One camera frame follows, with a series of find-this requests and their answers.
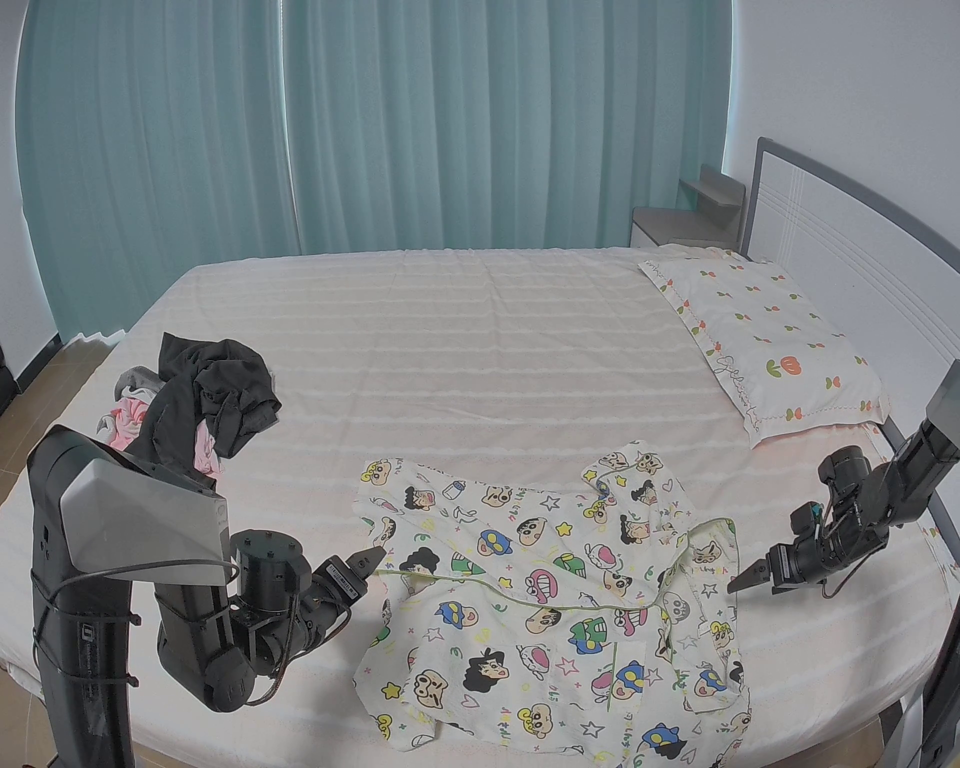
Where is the blue-green curtain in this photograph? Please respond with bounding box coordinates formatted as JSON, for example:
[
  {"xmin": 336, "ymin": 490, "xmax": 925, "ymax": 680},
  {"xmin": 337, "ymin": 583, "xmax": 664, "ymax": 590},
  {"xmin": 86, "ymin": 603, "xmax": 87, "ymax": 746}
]
[
  {"xmin": 15, "ymin": 0, "xmax": 301, "ymax": 346},
  {"xmin": 281, "ymin": 0, "xmax": 740, "ymax": 252}
]

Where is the grey bedside table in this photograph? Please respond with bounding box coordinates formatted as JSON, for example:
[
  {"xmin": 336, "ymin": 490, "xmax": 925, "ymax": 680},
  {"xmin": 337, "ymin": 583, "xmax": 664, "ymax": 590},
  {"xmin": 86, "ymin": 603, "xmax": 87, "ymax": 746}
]
[{"xmin": 630, "ymin": 163, "xmax": 749, "ymax": 249}]

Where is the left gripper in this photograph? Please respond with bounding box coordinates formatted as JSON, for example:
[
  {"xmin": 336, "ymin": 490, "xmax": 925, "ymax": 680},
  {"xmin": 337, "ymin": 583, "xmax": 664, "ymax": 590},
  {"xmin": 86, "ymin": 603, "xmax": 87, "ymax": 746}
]
[{"xmin": 303, "ymin": 553, "xmax": 372, "ymax": 627}]

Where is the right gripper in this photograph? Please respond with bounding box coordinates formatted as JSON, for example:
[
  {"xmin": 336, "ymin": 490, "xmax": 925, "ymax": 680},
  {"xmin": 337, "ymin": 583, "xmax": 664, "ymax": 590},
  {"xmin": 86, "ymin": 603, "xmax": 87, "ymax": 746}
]
[{"xmin": 766, "ymin": 534, "xmax": 840, "ymax": 595}]

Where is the white printed pyjama top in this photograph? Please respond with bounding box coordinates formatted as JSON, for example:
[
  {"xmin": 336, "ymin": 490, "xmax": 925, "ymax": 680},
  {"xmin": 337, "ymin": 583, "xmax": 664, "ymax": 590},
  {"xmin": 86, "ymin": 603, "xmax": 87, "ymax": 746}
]
[{"xmin": 352, "ymin": 438, "xmax": 753, "ymax": 768}]

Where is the pile of clothes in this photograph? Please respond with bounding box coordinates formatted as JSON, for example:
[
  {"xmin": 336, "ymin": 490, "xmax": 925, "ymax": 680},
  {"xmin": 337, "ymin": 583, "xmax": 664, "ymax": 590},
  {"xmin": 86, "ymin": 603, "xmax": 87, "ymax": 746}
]
[{"xmin": 96, "ymin": 333, "xmax": 284, "ymax": 479}]

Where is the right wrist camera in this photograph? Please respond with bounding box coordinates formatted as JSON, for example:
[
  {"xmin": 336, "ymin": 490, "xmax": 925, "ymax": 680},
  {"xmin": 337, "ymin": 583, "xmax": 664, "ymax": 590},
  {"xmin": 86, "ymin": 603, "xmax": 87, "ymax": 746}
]
[{"xmin": 787, "ymin": 501, "xmax": 826, "ymax": 543}]

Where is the black cable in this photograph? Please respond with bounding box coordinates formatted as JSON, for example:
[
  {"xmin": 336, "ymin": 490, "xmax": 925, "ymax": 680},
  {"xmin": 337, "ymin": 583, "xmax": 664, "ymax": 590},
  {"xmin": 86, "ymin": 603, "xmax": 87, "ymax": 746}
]
[
  {"xmin": 821, "ymin": 556, "xmax": 865, "ymax": 601},
  {"xmin": 247, "ymin": 606, "xmax": 374, "ymax": 708}
]

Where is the bed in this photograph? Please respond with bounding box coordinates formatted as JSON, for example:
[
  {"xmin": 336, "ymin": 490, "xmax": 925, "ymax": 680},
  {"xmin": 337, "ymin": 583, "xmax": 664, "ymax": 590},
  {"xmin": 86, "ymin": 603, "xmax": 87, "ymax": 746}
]
[{"xmin": 0, "ymin": 137, "xmax": 960, "ymax": 768}]

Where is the white printed pillow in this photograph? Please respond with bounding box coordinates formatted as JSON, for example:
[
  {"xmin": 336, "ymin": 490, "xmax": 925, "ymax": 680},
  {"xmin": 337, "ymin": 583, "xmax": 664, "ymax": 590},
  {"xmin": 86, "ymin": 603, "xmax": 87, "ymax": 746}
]
[{"xmin": 637, "ymin": 247, "xmax": 892, "ymax": 451}]

